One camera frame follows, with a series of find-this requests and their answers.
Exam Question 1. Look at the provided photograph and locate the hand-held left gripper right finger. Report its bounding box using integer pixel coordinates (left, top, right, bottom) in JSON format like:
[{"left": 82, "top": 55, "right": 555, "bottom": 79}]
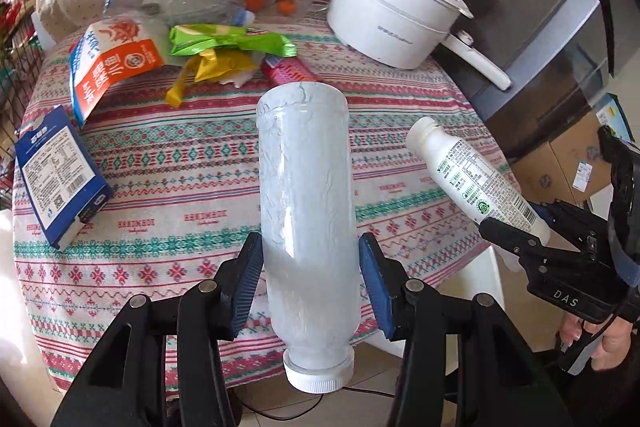
[{"left": 357, "top": 232, "right": 576, "bottom": 427}]

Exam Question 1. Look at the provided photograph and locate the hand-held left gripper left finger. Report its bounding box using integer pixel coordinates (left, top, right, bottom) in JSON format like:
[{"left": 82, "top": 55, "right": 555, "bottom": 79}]
[{"left": 50, "top": 232, "right": 266, "bottom": 427}]

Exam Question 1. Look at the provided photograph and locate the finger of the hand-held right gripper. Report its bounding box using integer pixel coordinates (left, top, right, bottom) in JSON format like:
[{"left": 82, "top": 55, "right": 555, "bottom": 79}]
[
  {"left": 530, "top": 201, "right": 608, "bottom": 239},
  {"left": 479, "top": 217, "right": 566, "bottom": 273}
]

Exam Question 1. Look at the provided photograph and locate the white labelled plastic bottle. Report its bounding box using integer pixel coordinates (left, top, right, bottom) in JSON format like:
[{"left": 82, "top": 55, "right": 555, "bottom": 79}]
[{"left": 405, "top": 117, "right": 552, "bottom": 273}]

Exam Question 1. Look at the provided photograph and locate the frosted clear plastic bottle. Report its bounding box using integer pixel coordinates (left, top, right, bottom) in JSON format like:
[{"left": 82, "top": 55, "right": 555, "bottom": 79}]
[{"left": 256, "top": 82, "right": 362, "bottom": 394}]

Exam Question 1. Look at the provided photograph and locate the white tissue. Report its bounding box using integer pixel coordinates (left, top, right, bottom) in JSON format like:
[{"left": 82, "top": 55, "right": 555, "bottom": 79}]
[{"left": 220, "top": 69, "right": 253, "bottom": 88}]

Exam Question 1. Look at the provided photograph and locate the yellow snack wrapper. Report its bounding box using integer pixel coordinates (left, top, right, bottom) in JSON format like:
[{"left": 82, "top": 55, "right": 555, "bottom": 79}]
[{"left": 166, "top": 49, "right": 256, "bottom": 108}]

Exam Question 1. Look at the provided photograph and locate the green snack wrapper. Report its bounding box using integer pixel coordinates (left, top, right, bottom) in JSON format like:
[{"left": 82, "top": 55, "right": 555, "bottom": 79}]
[{"left": 168, "top": 23, "right": 297, "bottom": 58}]

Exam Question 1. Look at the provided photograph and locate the orange white snack bag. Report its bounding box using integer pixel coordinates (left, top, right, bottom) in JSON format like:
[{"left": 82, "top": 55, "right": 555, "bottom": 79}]
[{"left": 69, "top": 19, "right": 166, "bottom": 129}]

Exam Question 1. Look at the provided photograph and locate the person's right hand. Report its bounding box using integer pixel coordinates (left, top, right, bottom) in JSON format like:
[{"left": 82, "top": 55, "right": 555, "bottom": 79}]
[{"left": 557, "top": 302, "right": 633, "bottom": 373}]

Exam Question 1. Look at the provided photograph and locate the labelled cardboard box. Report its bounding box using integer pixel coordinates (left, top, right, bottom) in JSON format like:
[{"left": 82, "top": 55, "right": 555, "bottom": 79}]
[{"left": 510, "top": 107, "right": 616, "bottom": 212}]

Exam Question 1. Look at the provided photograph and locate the blue printed box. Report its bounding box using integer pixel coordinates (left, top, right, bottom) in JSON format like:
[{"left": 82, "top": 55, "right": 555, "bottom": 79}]
[{"left": 595, "top": 94, "right": 631, "bottom": 142}]

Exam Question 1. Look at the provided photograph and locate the patterned red green tablecloth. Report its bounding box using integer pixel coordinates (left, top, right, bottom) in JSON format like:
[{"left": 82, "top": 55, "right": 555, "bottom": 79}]
[{"left": 10, "top": 0, "right": 516, "bottom": 393}]

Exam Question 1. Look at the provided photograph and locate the grey refrigerator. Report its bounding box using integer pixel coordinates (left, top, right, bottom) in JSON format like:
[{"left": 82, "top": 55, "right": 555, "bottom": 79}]
[{"left": 435, "top": 0, "right": 616, "bottom": 158}]

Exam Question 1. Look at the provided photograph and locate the red snack wrapper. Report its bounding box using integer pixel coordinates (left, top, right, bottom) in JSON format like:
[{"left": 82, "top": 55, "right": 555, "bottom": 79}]
[{"left": 261, "top": 54, "right": 322, "bottom": 84}]

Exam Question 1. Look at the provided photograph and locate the blue white carton box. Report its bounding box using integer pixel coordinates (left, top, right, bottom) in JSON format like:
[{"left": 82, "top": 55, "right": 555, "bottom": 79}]
[{"left": 14, "top": 105, "right": 115, "bottom": 252}]

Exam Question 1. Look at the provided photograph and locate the white electric cooking pot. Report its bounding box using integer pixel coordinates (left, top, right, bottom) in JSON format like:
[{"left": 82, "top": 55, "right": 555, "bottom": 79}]
[{"left": 327, "top": 0, "right": 512, "bottom": 90}]

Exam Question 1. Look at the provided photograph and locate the crushed clear plastic bottle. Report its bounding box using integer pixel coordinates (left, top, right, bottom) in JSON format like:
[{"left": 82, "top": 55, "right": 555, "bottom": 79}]
[{"left": 102, "top": 0, "right": 256, "bottom": 28}]

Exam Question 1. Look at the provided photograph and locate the black floor cable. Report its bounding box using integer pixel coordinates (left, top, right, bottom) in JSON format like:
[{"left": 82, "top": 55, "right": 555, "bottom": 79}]
[{"left": 240, "top": 387, "right": 396, "bottom": 420}]

